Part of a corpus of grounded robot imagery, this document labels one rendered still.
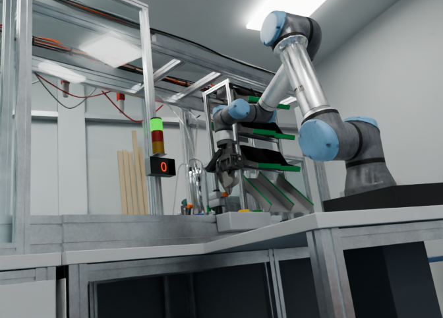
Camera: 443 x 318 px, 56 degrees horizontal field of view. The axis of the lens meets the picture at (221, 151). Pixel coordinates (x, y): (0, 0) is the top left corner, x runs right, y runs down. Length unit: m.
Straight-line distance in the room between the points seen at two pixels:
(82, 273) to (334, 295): 0.58
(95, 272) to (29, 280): 0.15
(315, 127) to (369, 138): 0.18
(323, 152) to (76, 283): 0.71
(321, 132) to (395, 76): 4.24
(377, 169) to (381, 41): 4.42
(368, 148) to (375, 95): 4.29
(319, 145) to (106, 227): 0.63
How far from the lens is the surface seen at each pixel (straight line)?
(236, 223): 1.42
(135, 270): 1.16
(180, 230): 1.34
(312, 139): 1.21
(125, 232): 1.23
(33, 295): 1.06
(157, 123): 1.76
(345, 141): 1.22
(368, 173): 1.28
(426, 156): 5.04
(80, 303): 1.08
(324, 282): 0.84
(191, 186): 2.70
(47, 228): 1.15
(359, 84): 5.80
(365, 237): 0.91
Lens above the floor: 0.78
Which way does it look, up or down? 16 degrees up
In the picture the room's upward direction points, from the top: 7 degrees counter-clockwise
